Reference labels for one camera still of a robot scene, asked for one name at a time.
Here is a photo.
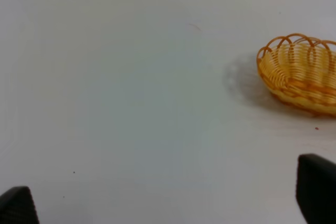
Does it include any yellow wicker basket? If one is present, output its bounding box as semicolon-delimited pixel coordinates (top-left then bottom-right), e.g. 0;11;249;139
256;33;335;116

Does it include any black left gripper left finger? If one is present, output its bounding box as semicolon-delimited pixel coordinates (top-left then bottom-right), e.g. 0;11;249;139
0;186;39;224

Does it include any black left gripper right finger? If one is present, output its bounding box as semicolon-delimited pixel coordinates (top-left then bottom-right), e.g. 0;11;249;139
296;154;335;224

